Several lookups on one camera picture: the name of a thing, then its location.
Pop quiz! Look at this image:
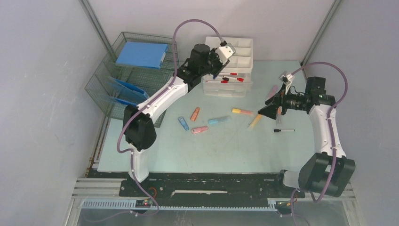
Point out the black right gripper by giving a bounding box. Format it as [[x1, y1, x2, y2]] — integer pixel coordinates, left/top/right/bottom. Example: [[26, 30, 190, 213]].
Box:
[[258, 83, 306, 120]]

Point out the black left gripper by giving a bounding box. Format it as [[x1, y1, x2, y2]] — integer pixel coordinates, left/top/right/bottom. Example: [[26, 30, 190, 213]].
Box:
[[199, 48, 229, 78]]

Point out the white plastic drawer organizer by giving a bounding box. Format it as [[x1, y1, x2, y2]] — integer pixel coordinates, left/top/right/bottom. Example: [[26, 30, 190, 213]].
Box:
[[202, 37, 254, 97]]

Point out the blue transparent correction tape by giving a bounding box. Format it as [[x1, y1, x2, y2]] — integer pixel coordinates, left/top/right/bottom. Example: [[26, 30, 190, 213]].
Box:
[[178, 117, 190, 131]]

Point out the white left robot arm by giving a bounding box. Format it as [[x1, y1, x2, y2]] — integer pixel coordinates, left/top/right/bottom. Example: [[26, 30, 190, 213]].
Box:
[[118, 41, 236, 196]]

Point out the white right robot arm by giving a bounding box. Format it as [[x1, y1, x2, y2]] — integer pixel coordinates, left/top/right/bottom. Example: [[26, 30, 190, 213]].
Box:
[[258, 74, 356, 197]]

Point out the orange grey highlighter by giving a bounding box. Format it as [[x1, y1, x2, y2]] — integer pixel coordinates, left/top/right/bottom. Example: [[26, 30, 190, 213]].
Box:
[[276, 106, 282, 126]]

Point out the pale yellow highlighter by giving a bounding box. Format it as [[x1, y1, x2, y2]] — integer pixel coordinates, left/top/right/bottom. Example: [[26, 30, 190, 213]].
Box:
[[248, 114, 262, 129]]

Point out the yellow pink highlighter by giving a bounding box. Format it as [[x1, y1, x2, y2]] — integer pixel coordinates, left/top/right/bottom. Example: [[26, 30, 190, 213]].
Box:
[[231, 108, 254, 116]]

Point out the light blue highlighter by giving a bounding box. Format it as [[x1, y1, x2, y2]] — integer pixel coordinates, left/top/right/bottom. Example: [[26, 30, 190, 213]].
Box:
[[208, 116, 231, 125]]

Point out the pink correction tape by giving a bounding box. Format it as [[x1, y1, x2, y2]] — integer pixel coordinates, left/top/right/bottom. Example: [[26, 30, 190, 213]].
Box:
[[192, 126, 208, 134]]

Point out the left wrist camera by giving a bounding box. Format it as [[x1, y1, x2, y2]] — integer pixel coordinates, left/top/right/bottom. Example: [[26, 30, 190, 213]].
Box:
[[215, 43, 236, 65]]

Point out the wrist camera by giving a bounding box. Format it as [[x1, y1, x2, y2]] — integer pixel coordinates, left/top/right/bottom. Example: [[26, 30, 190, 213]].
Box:
[[279, 71, 295, 94], [215, 43, 236, 65]]

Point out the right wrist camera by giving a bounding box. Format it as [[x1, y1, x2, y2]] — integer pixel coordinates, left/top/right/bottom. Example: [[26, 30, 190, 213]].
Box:
[[279, 71, 295, 94]]

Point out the green wire mesh rack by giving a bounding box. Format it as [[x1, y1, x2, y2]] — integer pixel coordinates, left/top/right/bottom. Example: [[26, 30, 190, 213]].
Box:
[[85, 32, 174, 120]]

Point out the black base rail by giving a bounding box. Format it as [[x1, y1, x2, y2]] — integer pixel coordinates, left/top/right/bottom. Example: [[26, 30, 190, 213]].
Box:
[[72, 169, 311, 211]]

